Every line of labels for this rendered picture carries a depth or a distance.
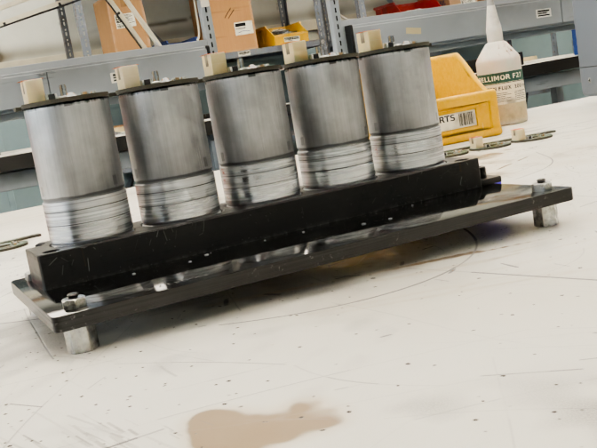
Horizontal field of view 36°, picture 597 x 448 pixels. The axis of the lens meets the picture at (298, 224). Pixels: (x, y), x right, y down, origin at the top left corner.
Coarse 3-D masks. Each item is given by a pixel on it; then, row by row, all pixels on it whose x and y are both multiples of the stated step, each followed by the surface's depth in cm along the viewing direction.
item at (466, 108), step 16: (432, 64) 69; (448, 64) 67; (464, 64) 64; (448, 80) 67; (464, 80) 65; (448, 96) 68; (464, 96) 60; (480, 96) 61; (496, 96) 61; (448, 112) 60; (464, 112) 61; (480, 112) 61; (496, 112) 61; (368, 128) 59; (448, 128) 60; (464, 128) 61; (480, 128) 61; (496, 128) 61; (448, 144) 60
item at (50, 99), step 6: (48, 96) 25; (54, 96) 25; (72, 96) 25; (78, 96) 25; (84, 96) 25; (90, 96) 26; (96, 96) 26; (102, 96) 26; (36, 102) 25; (42, 102) 25; (48, 102) 25; (54, 102) 25; (24, 108) 26
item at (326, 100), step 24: (288, 72) 29; (312, 72) 29; (336, 72) 29; (312, 96) 29; (336, 96) 29; (360, 96) 29; (312, 120) 29; (336, 120) 29; (360, 120) 29; (312, 144) 29; (336, 144) 29; (360, 144) 29; (312, 168) 29; (336, 168) 29; (360, 168) 29
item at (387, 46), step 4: (384, 44) 30; (388, 44) 30; (392, 44) 30; (404, 44) 30; (408, 44) 30; (412, 44) 30; (416, 44) 30; (420, 44) 30; (424, 44) 30; (428, 44) 30; (384, 48) 30; (388, 48) 30; (392, 48) 30; (396, 48) 30; (400, 48) 30; (404, 48) 30; (360, 52) 30; (364, 52) 30; (368, 52) 30; (372, 52) 30; (376, 52) 30; (360, 56) 30
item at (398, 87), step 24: (408, 48) 30; (360, 72) 31; (384, 72) 30; (408, 72) 30; (432, 72) 31; (384, 96) 30; (408, 96) 30; (432, 96) 30; (384, 120) 30; (408, 120) 30; (432, 120) 30; (384, 144) 30; (408, 144) 30; (432, 144) 30; (384, 168) 31; (408, 168) 30
